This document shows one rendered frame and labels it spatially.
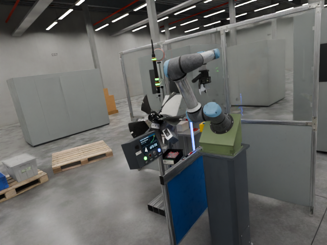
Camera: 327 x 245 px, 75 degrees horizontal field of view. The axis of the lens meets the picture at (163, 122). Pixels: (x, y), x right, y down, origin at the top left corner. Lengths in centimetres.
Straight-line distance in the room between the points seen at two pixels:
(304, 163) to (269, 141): 39
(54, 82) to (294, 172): 661
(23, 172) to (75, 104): 363
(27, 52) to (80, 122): 743
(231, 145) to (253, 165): 120
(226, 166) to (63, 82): 648
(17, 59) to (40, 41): 161
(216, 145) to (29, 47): 1336
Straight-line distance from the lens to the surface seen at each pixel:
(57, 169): 479
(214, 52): 174
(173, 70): 142
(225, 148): 166
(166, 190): 183
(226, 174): 173
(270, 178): 282
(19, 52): 1420
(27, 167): 454
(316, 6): 243
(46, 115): 738
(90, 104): 783
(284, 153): 265
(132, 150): 143
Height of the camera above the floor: 168
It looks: 14 degrees down
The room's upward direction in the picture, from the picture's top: 8 degrees counter-clockwise
